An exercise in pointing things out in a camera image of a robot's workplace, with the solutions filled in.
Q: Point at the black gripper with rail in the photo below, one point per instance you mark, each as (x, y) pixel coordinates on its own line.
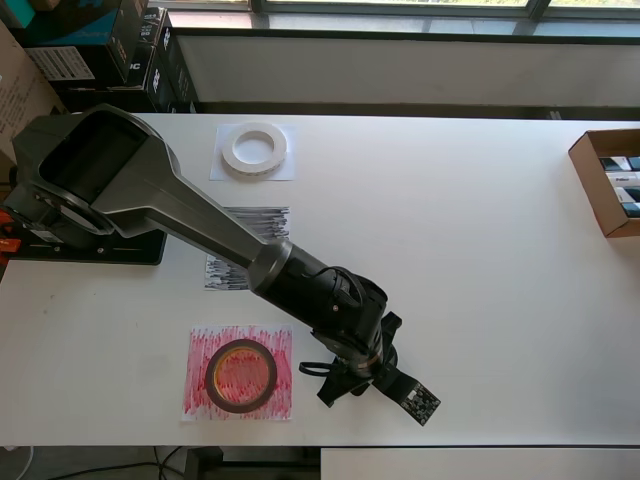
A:
(345, 387)

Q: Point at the black tape roll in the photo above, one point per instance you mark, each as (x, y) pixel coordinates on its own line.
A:
(395, 357)

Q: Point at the red tape roll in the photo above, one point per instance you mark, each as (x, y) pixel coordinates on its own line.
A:
(210, 380)

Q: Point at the white tape roll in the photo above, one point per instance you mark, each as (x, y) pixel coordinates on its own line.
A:
(255, 170)

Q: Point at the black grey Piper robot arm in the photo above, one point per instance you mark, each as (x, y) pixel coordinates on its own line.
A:
(200, 215)

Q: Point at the red scribbled paper sheet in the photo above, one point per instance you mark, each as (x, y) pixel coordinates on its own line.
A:
(195, 350)

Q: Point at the dark table leg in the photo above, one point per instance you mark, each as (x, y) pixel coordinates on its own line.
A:
(205, 465)

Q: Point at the black scribbled paper sheet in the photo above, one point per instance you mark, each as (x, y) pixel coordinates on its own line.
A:
(275, 220)

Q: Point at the blank white paper sheet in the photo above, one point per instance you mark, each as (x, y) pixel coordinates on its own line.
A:
(217, 172)

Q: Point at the open cardboard box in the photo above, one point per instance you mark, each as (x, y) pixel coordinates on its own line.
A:
(585, 165)

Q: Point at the small black white carton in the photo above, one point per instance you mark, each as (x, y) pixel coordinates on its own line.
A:
(617, 163)
(622, 180)
(627, 196)
(631, 210)

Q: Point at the black monitor carton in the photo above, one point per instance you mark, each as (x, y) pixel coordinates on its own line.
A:
(177, 80)

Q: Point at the orange clamp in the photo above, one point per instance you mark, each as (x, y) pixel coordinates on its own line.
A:
(10, 245)

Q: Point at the black box white label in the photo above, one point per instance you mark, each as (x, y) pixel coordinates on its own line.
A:
(60, 62)

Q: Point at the large GX760A cardboard box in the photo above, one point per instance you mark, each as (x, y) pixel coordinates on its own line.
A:
(20, 90)

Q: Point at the teal and navy printed box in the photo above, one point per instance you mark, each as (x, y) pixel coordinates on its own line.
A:
(75, 30)

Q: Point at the wrist camera board with bracket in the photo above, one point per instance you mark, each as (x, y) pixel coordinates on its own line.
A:
(420, 405)

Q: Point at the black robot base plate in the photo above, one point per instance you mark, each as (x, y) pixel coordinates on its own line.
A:
(140, 250)

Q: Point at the dark window frame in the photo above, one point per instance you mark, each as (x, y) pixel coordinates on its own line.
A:
(450, 27)

